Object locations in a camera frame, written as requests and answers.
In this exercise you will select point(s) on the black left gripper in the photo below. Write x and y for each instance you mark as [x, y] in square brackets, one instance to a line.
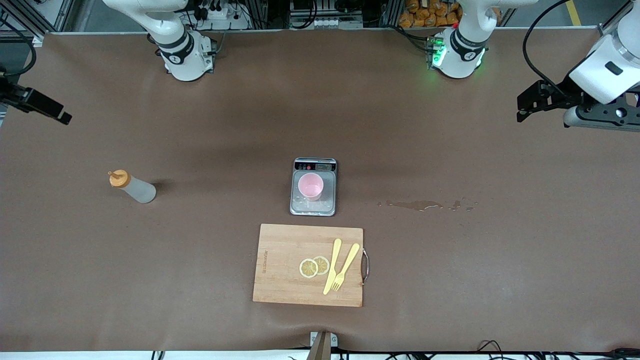
[563, 93]

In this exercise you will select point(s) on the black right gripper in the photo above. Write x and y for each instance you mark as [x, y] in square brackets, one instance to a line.
[15, 95]

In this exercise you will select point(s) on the clear orange-capped sauce bottle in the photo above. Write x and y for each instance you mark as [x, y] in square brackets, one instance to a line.
[137, 190]

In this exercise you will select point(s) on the pink plastic cup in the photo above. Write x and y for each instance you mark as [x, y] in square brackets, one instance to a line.
[311, 186]

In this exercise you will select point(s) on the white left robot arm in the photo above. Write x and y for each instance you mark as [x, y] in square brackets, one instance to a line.
[605, 75]

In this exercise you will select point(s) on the orange snack packets pile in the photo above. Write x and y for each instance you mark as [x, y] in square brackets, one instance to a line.
[430, 12]

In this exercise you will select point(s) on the spilled liquid puddle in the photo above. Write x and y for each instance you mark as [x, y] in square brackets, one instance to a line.
[420, 204]

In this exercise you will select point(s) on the white power strip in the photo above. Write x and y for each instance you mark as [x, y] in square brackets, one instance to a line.
[220, 14]

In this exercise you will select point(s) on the white terminal block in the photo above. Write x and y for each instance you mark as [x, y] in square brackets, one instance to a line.
[337, 23]

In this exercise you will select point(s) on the brown table mat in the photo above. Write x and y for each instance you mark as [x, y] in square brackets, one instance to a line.
[200, 280]

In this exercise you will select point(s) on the grey digital kitchen scale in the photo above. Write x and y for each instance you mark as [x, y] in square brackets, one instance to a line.
[313, 207]

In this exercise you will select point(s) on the yellow plastic fork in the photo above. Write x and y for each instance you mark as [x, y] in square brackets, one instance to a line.
[347, 265]

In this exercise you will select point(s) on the yellow plastic knife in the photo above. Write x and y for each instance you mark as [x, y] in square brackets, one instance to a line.
[333, 265]

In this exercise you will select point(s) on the lemon slice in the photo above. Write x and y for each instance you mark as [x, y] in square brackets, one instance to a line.
[323, 264]
[308, 268]

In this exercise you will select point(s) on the wooden cutting board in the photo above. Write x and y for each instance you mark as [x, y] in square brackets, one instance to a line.
[285, 265]

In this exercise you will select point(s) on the metal table edge bracket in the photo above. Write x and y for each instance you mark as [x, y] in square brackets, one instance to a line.
[323, 342]

